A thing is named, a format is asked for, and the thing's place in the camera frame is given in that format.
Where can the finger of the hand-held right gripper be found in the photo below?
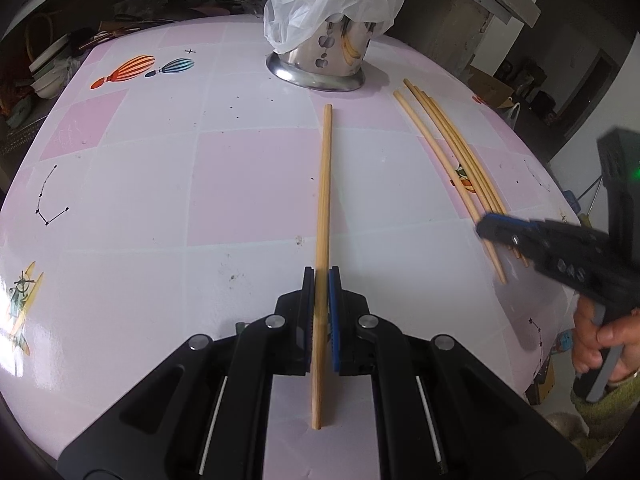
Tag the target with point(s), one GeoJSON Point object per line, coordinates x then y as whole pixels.
{"type": "Point", "coordinates": [550, 260]}
{"type": "Point", "coordinates": [505, 225]}

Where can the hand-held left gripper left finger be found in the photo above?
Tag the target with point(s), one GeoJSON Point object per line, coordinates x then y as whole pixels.
{"type": "Point", "coordinates": [307, 310]}

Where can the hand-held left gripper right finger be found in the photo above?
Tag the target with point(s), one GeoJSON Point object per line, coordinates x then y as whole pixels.
{"type": "Point", "coordinates": [335, 320]}

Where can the wooden chopstick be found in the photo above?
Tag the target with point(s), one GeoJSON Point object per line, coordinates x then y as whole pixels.
{"type": "Point", "coordinates": [452, 157]}
{"type": "Point", "coordinates": [455, 135]}
{"type": "Point", "coordinates": [470, 160]}
{"type": "Point", "coordinates": [435, 149]}
{"type": "Point", "coordinates": [462, 156]}
{"type": "Point", "coordinates": [325, 185]}

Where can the metal utensil holder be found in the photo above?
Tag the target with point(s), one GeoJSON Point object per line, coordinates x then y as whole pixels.
{"type": "Point", "coordinates": [320, 57]}

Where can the person's right forearm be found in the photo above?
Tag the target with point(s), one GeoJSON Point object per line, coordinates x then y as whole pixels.
{"type": "Point", "coordinates": [605, 410]}

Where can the person's right hand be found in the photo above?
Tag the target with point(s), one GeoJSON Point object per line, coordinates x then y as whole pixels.
{"type": "Point", "coordinates": [585, 340]}

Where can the cardboard box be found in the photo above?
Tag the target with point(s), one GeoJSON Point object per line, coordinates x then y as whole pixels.
{"type": "Point", "coordinates": [492, 87]}

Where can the pink checkered tablecloth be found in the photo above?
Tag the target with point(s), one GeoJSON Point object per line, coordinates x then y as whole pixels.
{"type": "Point", "coordinates": [200, 210]}

